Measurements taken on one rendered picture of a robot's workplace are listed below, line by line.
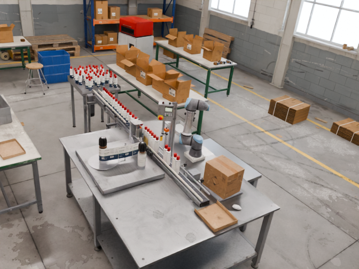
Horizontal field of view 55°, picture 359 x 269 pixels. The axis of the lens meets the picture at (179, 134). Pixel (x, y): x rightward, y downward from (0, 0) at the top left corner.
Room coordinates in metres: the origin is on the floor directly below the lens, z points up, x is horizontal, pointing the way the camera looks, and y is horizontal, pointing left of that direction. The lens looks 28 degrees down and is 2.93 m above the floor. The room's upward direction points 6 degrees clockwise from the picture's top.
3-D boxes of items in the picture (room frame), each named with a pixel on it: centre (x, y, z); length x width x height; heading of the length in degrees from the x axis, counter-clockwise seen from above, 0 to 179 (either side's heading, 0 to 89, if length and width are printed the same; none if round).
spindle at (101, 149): (3.01, 0.76, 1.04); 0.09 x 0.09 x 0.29
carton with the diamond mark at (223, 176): (2.83, -0.47, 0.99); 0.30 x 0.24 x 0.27; 43
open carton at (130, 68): (6.15, 0.95, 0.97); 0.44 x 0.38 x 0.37; 133
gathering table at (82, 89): (5.20, 1.46, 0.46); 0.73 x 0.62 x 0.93; 35
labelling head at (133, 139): (3.51, 0.49, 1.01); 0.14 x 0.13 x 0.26; 35
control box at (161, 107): (3.35, 0.17, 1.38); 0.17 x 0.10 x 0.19; 90
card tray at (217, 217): (2.40, -0.40, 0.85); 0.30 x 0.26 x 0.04; 35
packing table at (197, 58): (8.13, -0.11, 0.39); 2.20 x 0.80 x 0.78; 38
